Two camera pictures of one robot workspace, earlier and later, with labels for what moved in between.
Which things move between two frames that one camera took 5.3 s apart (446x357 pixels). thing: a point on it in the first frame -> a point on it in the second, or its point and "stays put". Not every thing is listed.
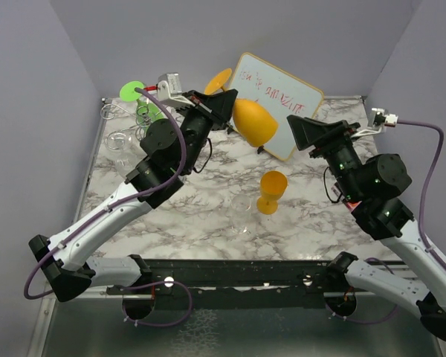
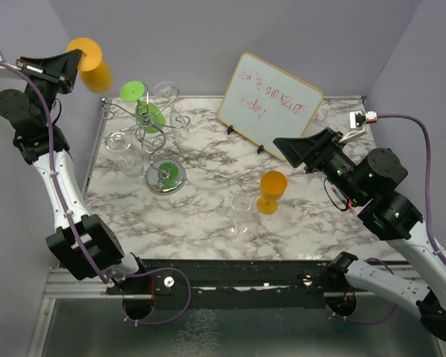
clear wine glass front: x=241 y=204 stays put
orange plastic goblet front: x=273 y=185 stays put
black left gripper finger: x=219 y=105 -> x=65 y=65
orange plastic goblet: x=252 y=123 -> x=94 y=75
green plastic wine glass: x=145 y=112 stays put
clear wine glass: x=125 y=160 stays put
